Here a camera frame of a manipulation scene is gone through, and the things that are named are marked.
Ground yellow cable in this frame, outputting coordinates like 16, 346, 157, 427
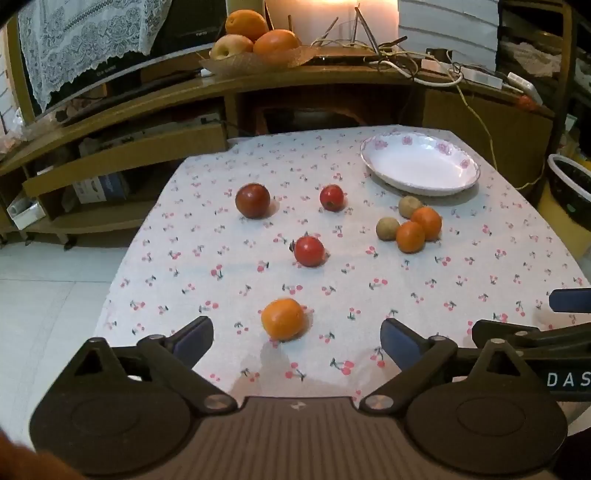
455, 82, 548, 191

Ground wicker fruit basket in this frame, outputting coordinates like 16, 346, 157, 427
199, 45, 319, 77

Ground small red tomato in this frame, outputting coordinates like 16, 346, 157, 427
320, 185, 345, 212

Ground medium red tomato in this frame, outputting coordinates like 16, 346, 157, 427
291, 234, 327, 268

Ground white power strip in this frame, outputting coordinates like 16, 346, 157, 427
461, 66, 505, 89

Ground black and white bin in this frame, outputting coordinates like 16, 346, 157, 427
546, 154, 591, 261

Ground large orange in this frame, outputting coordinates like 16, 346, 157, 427
261, 298, 306, 342

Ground small white box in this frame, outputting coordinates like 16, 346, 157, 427
6, 198, 47, 230

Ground small brown fruit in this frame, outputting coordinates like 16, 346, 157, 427
376, 217, 400, 241
398, 196, 423, 219

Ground yellow apple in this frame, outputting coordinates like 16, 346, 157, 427
209, 34, 254, 60

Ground black television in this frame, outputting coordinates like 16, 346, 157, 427
18, 0, 228, 126

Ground person's orange clothing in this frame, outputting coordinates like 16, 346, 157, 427
0, 428, 80, 480

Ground large dark red tomato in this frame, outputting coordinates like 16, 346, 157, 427
235, 183, 271, 219

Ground blue and white box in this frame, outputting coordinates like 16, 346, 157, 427
73, 172, 131, 205

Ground white cable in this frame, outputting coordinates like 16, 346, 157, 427
381, 51, 465, 88

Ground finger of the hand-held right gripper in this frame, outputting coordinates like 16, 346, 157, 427
471, 319, 591, 352
549, 288, 591, 315

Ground white lace cloth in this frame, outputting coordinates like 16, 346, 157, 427
18, 0, 172, 112

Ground white adapter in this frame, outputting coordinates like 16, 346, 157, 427
507, 71, 544, 106

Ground small orange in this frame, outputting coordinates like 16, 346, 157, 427
411, 206, 443, 241
396, 221, 426, 254

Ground orange in basket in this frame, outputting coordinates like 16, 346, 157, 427
253, 29, 301, 56
225, 10, 269, 42

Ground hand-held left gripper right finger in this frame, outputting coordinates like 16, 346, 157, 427
358, 318, 546, 414

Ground cherry print tablecloth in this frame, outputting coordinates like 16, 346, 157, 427
92, 124, 591, 402

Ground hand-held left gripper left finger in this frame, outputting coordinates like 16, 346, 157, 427
65, 316, 236, 415

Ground white floral plate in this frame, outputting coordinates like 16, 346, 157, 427
360, 133, 481, 197

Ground wooden cabinet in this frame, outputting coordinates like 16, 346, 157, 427
0, 44, 559, 250

